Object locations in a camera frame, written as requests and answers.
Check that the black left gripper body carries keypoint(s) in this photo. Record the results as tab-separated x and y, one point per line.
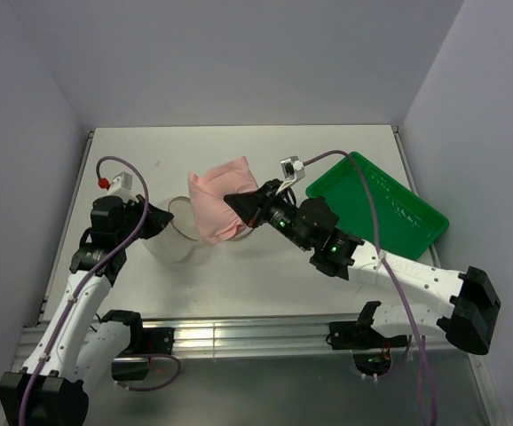
133	213

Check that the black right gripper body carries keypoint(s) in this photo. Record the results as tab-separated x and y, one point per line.
275	210

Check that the round mesh laundry bag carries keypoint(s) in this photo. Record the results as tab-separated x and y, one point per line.
180	240

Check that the pink bra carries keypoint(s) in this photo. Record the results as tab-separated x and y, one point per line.
214	219

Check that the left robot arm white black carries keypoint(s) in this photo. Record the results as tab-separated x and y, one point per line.
55	382

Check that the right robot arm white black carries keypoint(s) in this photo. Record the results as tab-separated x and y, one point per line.
462	307

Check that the green plastic tray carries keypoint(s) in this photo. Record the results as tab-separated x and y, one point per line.
408	225

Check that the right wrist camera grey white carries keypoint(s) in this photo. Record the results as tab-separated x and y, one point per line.
293	171

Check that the aluminium mounting rail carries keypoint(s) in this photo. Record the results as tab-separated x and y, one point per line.
215	338

